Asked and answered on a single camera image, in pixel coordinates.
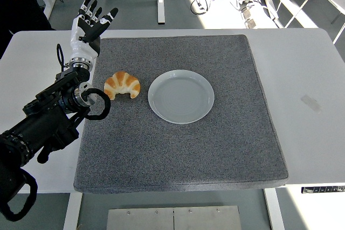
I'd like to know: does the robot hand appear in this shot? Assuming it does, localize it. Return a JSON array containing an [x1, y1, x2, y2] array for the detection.
[[69, 0, 119, 62]]

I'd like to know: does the croissant bread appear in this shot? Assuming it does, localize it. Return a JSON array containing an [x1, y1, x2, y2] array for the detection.
[[103, 71, 141, 101]]

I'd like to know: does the pale grey round plate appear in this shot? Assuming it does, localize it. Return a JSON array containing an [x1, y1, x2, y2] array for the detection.
[[147, 69, 216, 125]]

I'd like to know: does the grey metal plate with screws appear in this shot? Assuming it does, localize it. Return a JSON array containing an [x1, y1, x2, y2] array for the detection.
[[106, 205, 242, 230]]

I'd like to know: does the person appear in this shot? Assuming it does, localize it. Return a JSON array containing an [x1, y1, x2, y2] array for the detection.
[[0, 0, 56, 60]]

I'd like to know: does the grey speckled mat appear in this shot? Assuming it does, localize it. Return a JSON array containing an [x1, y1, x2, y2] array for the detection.
[[73, 34, 289, 194]]

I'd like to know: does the white table leg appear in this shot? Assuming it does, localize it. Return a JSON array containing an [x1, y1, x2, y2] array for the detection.
[[63, 192, 83, 230], [263, 187, 285, 230]]

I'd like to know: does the clear tape piece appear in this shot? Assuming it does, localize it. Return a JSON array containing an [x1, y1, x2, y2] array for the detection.
[[301, 94, 323, 114]]

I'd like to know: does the table height control panel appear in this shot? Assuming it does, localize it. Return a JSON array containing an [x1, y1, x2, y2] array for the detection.
[[301, 185, 345, 194]]

